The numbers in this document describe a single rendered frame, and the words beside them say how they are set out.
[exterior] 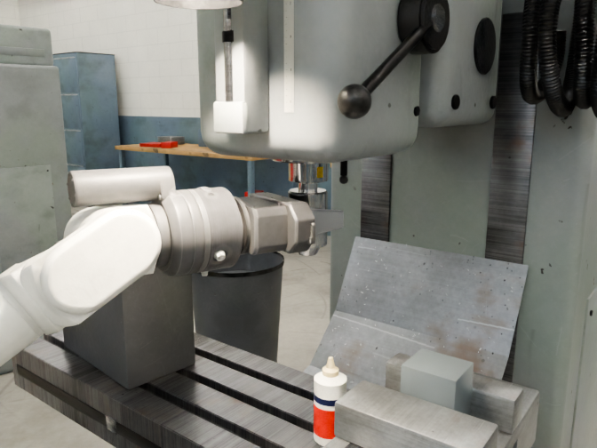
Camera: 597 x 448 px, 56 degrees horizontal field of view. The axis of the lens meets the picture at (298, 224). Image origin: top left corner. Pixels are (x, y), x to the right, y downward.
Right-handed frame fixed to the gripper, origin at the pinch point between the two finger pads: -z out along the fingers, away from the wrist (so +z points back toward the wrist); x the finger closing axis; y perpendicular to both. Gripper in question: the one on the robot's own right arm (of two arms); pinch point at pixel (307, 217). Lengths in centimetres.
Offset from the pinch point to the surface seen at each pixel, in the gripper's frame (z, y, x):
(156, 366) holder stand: 11.7, 25.6, 22.6
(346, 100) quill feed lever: 6.9, -13.5, -15.7
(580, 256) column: -43.8, 8.8, -9.3
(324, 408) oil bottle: 0.6, 22.4, -5.0
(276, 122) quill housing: 7.7, -11.4, -5.6
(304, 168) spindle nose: 1.7, -6.1, -1.7
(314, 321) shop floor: -157, 122, 222
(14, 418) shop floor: 18, 124, 202
